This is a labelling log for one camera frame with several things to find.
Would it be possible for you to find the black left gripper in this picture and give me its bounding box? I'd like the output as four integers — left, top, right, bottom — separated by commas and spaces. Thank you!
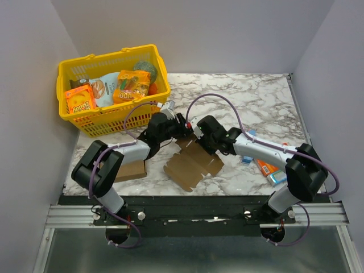
158, 113, 196, 144

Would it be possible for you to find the brown cardboard box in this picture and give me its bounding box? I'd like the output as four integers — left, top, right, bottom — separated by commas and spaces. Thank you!
114, 160, 147, 183
163, 136, 224, 192

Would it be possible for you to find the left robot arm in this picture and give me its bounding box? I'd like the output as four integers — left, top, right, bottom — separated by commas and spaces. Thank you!
71, 113, 193, 225

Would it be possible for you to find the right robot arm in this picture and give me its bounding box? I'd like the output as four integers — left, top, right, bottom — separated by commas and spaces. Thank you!
190, 115, 328, 223

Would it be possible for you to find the blue small box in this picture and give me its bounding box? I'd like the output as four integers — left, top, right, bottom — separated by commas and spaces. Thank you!
242, 129, 256, 165

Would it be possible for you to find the folded brown cardboard box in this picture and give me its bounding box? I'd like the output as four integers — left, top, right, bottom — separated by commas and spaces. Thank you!
114, 160, 147, 183

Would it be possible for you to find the orange small box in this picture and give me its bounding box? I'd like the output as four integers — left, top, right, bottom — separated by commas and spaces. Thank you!
254, 144, 293, 176

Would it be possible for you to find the orange snack box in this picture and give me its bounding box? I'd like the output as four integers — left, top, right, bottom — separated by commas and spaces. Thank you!
64, 85, 96, 114

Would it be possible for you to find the orange round fruit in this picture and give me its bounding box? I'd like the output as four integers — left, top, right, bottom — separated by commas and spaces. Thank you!
148, 83, 158, 96

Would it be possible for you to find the yellow mango gummy bag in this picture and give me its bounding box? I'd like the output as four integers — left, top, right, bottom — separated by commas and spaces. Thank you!
113, 70, 151, 105

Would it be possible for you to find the yellow plastic shopping basket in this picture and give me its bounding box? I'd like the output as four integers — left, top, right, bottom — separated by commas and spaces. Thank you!
56, 44, 171, 138

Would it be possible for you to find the grey green round sponge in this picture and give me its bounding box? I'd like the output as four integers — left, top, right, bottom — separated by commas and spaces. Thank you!
133, 61, 158, 84

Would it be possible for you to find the light blue mint pack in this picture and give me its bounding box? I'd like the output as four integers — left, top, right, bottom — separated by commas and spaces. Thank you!
267, 170, 287, 187

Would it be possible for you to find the light blue cassava chips bag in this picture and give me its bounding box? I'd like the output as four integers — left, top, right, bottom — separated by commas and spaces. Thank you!
88, 72, 119, 107

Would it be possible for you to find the dark brown snack packet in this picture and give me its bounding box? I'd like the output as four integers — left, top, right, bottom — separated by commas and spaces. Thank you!
69, 78, 89, 89

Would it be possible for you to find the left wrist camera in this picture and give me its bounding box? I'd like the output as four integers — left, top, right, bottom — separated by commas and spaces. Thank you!
160, 100, 175, 120

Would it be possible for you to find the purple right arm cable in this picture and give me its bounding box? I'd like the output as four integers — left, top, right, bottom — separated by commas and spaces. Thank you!
185, 93, 341, 247

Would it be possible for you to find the black mounting base plate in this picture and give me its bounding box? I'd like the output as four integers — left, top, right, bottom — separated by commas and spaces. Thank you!
59, 196, 296, 241

